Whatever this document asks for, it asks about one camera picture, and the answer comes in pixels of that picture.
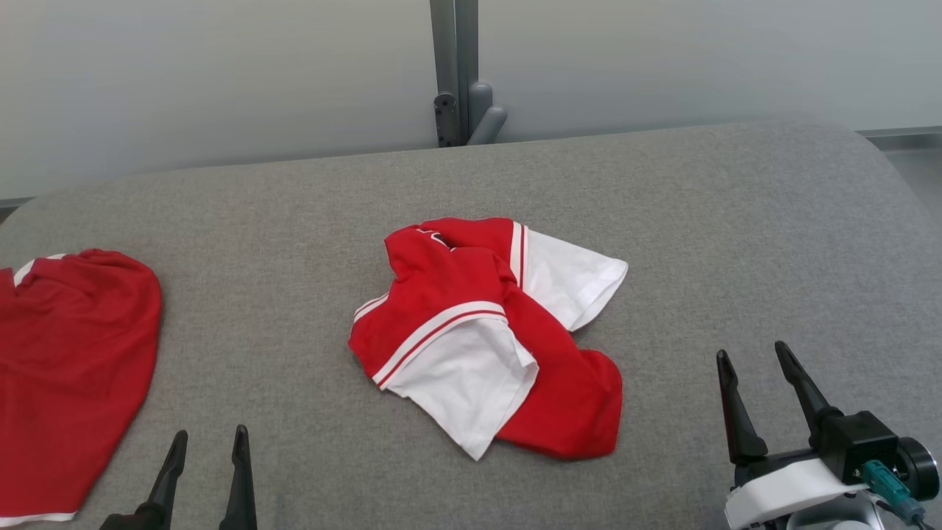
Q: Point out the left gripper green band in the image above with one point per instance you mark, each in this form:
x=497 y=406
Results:
x=118 y=523

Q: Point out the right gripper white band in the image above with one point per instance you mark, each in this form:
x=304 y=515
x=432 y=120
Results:
x=846 y=442

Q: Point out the red and white jersey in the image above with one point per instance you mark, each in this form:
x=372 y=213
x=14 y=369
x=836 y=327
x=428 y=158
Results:
x=441 y=294

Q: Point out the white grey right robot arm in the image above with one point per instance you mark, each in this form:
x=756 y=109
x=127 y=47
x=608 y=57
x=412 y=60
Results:
x=839 y=515

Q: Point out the teal connector on right gripper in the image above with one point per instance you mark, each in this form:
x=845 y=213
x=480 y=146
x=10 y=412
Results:
x=883 y=478

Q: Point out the red shorts with white trim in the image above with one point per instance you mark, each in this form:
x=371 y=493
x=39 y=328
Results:
x=73 y=368

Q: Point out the grey partition bottom rail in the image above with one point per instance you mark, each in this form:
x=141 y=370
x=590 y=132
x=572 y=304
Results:
x=905 y=138

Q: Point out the grey metal partition post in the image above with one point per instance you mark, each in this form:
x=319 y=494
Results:
x=445 y=59

